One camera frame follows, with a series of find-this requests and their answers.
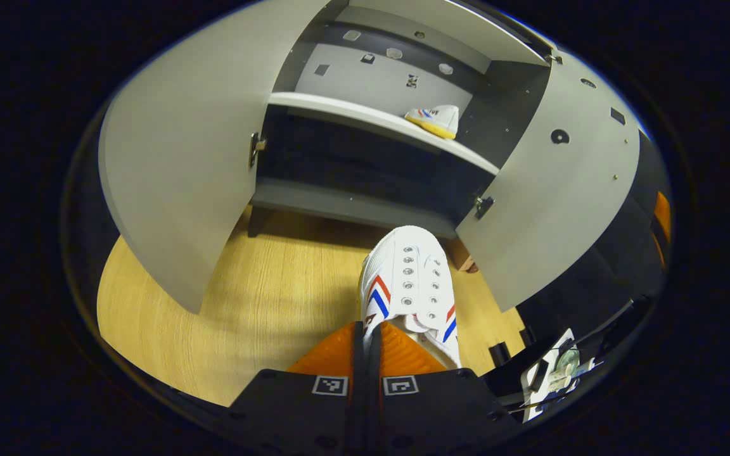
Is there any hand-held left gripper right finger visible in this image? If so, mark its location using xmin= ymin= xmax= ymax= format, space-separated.
xmin=365 ymin=321 xmax=521 ymax=454

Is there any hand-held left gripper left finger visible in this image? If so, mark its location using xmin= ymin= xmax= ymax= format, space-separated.
xmin=229 ymin=321 xmax=366 ymax=454

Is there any white striped shoe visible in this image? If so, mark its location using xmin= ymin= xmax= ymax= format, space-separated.
xmin=404 ymin=104 xmax=460 ymax=140
xmin=359 ymin=225 xmax=462 ymax=369

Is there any white cabinet door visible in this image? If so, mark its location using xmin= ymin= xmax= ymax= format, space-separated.
xmin=456 ymin=51 xmax=641 ymax=312
xmin=98 ymin=0 xmax=331 ymax=314

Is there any white and grey shoe cabinet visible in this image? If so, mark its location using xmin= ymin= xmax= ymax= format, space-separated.
xmin=98 ymin=0 xmax=641 ymax=314

